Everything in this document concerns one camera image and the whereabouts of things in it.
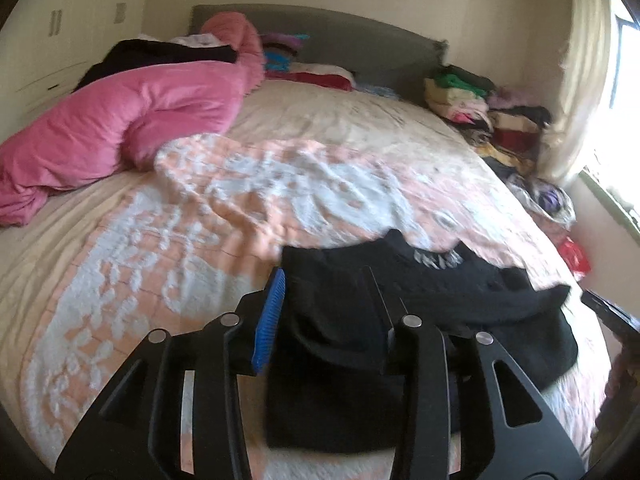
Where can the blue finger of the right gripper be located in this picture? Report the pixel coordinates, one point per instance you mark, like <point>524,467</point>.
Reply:
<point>622,324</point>

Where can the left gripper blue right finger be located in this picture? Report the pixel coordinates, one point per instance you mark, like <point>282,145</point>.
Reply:
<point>389,309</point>

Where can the cream built-in wardrobe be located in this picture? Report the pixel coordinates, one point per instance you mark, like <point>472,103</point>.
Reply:
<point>47,45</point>

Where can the black garment on duvet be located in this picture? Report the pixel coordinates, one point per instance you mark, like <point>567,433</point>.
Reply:
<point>136,53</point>

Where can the right pile folded clothes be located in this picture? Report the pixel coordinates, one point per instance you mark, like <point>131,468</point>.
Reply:
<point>509,140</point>

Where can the peach white floral bedspread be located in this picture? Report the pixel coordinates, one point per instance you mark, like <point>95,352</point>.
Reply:
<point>98,269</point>

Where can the cream window curtain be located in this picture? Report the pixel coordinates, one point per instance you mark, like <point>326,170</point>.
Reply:
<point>568,144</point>

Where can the floral basket with clothes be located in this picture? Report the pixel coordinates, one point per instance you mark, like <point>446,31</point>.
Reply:
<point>550,207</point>

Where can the grey padded headboard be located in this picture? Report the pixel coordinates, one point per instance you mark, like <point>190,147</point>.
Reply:
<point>377,53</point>

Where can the red and white folded cloth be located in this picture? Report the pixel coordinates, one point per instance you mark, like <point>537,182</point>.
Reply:
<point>321,75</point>

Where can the red plastic bag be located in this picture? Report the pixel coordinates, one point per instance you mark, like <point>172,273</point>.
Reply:
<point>575,258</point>

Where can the left pile folded clothes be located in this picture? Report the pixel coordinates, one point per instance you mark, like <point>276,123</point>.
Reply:
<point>459,96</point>

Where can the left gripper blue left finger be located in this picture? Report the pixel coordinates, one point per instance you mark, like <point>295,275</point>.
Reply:
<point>269,316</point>

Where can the green window sill cover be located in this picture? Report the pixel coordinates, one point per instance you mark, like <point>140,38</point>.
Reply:
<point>625,215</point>

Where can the pile folded clothes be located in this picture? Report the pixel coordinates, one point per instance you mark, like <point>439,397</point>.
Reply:
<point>509,140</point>
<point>459,96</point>

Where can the pink quilted duvet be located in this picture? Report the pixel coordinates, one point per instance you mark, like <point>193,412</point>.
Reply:
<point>122,120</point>

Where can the striped colourful pillow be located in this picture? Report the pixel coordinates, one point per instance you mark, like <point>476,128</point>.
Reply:
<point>281,50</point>

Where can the black sweater orange cuffs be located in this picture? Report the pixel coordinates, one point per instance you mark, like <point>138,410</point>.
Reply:
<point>336,385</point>

